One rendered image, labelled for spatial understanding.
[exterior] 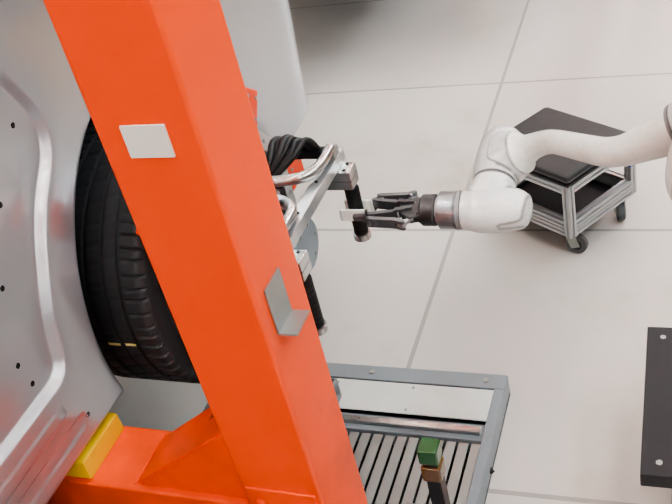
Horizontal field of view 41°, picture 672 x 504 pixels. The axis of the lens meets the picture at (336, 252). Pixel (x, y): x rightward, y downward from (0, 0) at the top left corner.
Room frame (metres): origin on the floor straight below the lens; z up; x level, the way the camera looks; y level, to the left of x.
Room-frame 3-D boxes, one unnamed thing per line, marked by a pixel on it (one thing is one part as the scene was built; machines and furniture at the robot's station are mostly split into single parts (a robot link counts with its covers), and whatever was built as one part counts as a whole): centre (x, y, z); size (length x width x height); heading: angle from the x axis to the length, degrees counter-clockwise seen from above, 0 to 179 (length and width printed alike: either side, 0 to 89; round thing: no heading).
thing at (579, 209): (2.73, -0.85, 0.17); 0.43 x 0.36 x 0.34; 30
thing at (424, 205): (1.77, -0.21, 0.83); 0.09 x 0.08 x 0.07; 63
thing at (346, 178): (1.85, -0.05, 0.93); 0.09 x 0.05 x 0.05; 63
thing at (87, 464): (1.43, 0.63, 0.71); 0.14 x 0.14 x 0.05; 63
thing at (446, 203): (1.74, -0.28, 0.83); 0.09 x 0.06 x 0.09; 153
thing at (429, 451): (1.22, -0.08, 0.64); 0.04 x 0.04 x 0.04; 63
